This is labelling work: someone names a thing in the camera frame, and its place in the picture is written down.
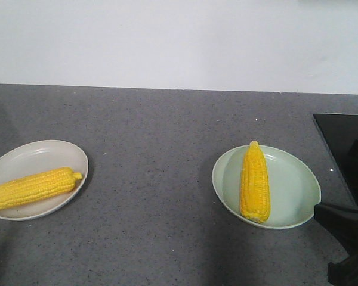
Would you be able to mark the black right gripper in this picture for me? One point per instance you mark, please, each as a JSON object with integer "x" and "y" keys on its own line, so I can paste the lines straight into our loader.
{"x": 342, "y": 223}

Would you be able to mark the light green round plate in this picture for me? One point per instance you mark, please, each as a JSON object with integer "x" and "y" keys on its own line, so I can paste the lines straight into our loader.
{"x": 294, "y": 189}

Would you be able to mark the yellow corn cob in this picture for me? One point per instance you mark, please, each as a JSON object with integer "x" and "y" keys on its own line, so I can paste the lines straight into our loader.
{"x": 254, "y": 197}
{"x": 38, "y": 187}

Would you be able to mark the beige round plate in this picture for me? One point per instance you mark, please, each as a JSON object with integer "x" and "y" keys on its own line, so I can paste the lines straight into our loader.
{"x": 37, "y": 157}

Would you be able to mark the black glass gas hob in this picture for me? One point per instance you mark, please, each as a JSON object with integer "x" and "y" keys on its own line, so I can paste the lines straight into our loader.
{"x": 340, "y": 132}

